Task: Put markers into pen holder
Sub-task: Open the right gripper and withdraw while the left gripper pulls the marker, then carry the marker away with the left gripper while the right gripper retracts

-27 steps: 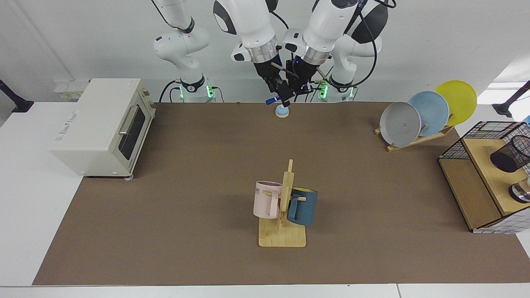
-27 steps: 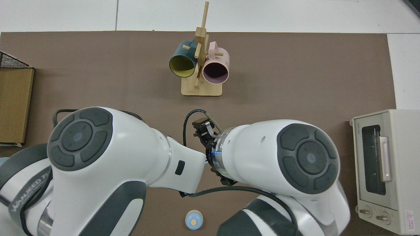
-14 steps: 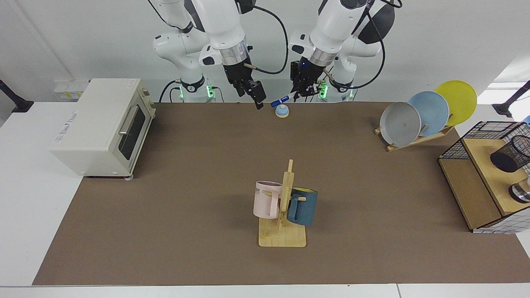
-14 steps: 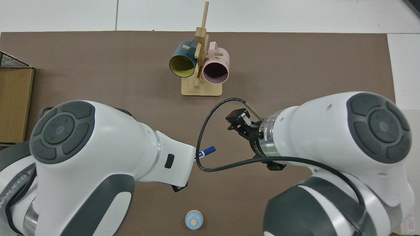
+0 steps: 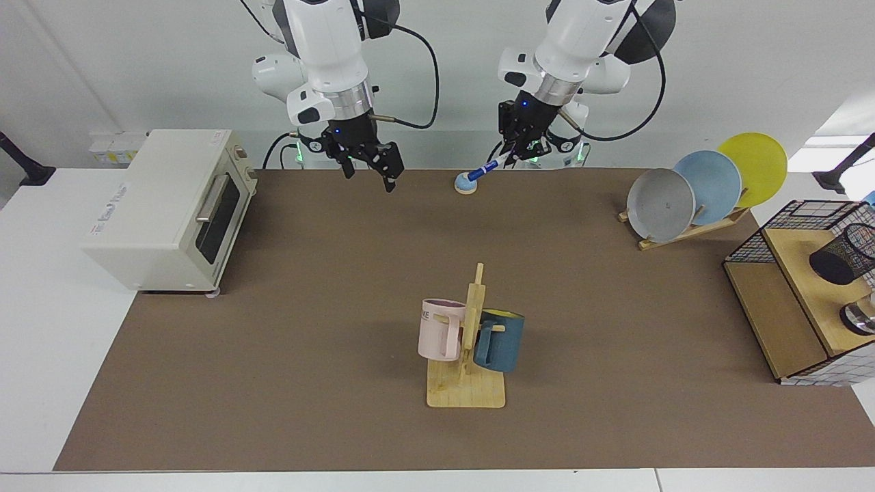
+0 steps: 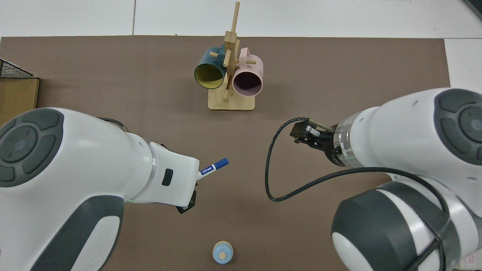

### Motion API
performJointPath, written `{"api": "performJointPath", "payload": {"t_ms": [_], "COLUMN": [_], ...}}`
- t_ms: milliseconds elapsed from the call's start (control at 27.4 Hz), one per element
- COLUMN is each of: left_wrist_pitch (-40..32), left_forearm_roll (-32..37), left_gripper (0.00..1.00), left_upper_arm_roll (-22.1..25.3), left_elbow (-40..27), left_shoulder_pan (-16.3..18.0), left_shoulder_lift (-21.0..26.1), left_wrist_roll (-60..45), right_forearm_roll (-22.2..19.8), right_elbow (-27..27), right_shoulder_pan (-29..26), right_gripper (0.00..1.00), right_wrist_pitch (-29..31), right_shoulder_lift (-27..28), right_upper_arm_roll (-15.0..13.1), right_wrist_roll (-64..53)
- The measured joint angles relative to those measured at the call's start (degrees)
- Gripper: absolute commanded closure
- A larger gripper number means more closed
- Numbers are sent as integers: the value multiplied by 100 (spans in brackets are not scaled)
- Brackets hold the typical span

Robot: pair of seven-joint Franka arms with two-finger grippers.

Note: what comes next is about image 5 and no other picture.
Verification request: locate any blue and white marker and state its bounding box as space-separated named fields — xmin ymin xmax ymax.
xmin=467 ymin=151 xmax=514 ymax=182

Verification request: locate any black mesh pen holder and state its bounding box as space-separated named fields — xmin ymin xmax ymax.
xmin=809 ymin=223 xmax=875 ymax=286

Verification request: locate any grey plate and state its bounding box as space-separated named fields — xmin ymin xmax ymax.
xmin=627 ymin=168 xmax=697 ymax=244

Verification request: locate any pink mug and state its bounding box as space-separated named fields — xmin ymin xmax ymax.
xmin=418 ymin=299 xmax=468 ymax=362

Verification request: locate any light blue plate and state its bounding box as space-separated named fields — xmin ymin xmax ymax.
xmin=673 ymin=150 xmax=743 ymax=227

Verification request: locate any dark teal mug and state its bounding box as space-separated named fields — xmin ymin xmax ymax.
xmin=473 ymin=309 xmax=526 ymax=374

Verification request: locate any wooden plate rack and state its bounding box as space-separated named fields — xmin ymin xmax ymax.
xmin=619 ymin=188 xmax=752 ymax=251

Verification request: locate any pale toaster oven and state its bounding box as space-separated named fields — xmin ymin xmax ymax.
xmin=81 ymin=129 xmax=259 ymax=299

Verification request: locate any brown table cloth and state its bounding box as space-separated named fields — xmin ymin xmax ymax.
xmin=53 ymin=168 xmax=875 ymax=472

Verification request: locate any yellow plate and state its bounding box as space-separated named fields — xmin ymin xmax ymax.
xmin=718 ymin=133 xmax=789 ymax=210

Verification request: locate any wooden cup stand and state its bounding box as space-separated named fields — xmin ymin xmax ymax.
xmin=427 ymin=263 xmax=507 ymax=409

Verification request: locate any black stand pole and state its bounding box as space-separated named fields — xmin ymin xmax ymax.
xmin=812 ymin=133 xmax=875 ymax=195
xmin=0 ymin=131 xmax=57 ymax=187

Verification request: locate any wire basket with wooden floor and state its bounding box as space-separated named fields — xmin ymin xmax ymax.
xmin=723 ymin=200 xmax=875 ymax=387

